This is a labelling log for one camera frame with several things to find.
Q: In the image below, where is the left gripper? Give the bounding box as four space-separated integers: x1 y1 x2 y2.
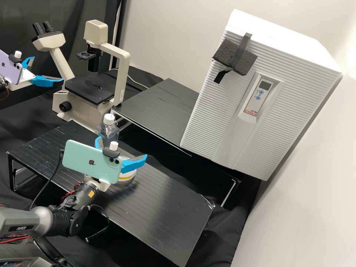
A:
8 56 65 92

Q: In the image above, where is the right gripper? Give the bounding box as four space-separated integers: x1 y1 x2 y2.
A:
84 135 148 193

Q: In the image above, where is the petri dish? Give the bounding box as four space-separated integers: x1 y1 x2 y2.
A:
118 156 138 185

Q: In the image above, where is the white-capped bottle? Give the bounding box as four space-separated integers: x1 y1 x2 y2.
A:
98 113 121 140

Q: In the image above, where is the cream microscope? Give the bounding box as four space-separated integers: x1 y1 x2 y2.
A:
31 19 131 122

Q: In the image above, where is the black platform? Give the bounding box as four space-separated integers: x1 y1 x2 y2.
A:
7 121 215 266
111 78 242 208

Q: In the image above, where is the incubator door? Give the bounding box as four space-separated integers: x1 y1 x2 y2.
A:
179 23 343 182

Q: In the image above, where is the white incubator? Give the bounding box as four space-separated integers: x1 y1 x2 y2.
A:
224 9 343 81

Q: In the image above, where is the left wrist camera phone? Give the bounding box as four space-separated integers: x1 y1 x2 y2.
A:
0 50 24 85

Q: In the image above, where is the wrist camera phone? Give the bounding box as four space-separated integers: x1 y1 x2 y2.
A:
0 50 24 85
62 139 123 185

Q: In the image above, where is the right wrist camera phone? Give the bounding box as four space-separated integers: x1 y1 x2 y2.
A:
62 139 123 185

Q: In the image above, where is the black cable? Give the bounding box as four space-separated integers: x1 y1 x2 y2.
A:
29 149 64 212

